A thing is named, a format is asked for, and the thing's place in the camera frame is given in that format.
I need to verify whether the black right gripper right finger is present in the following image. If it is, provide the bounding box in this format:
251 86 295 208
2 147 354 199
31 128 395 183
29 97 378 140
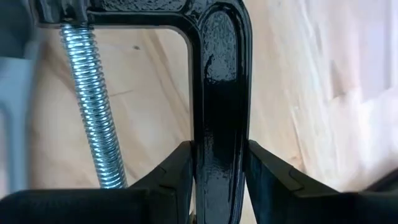
247 139 398 224

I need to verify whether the black C-clamp with silver screw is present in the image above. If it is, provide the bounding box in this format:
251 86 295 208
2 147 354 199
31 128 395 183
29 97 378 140
30 0 253 224

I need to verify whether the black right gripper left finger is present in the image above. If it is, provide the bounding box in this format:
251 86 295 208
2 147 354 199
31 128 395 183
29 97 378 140
0 139 195 224

